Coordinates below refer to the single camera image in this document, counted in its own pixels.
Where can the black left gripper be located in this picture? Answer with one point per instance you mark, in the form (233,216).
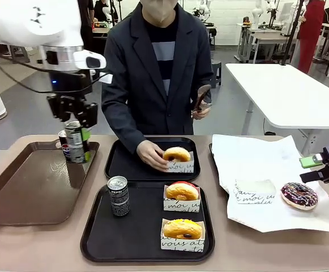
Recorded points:
(69,83)

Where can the black Pepsi can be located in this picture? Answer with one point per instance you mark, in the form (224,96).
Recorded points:
(119,198)
(63,146)
(75,141)

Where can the plain glazed donut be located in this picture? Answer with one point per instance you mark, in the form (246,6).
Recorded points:
(177,154)

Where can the printed box with plain donut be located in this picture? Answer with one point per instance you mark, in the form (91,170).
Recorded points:
(181,167)

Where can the brown tongs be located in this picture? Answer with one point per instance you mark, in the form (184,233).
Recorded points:
(202,95)

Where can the printed box with red donut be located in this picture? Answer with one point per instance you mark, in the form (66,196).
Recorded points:
(181,205)

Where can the yellow topped donut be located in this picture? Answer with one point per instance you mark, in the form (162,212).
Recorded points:
(181,229)

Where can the printed box with yellow donut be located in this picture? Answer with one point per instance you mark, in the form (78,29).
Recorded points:
(181,243)

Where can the person's right forearm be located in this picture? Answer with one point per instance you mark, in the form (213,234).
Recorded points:
(121,122)

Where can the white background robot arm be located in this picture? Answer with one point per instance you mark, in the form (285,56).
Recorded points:
(257,11)
(204,8)

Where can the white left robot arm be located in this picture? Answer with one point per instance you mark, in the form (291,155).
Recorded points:
(31,25)

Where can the person's right hand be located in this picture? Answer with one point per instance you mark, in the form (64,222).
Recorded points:
(151,154)

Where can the person's left hand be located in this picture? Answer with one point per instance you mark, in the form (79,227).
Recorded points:
(202,112)

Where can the chocolate sprinkled donut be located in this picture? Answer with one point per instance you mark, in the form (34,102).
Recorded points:
(298,195)

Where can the white paper sheet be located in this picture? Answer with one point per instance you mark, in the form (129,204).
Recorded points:
(252,158)

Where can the empty white paper donut box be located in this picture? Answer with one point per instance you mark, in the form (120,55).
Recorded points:
(254,195)

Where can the person in dark blazer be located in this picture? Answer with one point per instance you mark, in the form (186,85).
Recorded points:
(130,71)

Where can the grey plastic stool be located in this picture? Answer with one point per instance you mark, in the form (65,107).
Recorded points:
(21,54)

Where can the bystander in black clothes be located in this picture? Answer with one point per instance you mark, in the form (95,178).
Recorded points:
(86,34)

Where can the small black serving tray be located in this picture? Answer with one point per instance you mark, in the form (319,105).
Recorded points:
(130,170)

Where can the white side table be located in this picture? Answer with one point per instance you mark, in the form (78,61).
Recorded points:
(280,93)

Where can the brown plastic tray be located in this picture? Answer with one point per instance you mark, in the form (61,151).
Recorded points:
(25,192)

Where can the black tray under paper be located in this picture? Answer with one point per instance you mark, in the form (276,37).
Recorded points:
(211,153)

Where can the dark round stool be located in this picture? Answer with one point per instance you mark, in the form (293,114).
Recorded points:
(217,72)

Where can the bystander in red apron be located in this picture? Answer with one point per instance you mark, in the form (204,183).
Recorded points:
(308,34)

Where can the large black serving tray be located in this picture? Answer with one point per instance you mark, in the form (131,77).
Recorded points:
(141,235)

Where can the background workbench with robot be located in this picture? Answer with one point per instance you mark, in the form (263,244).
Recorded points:
(266,37)

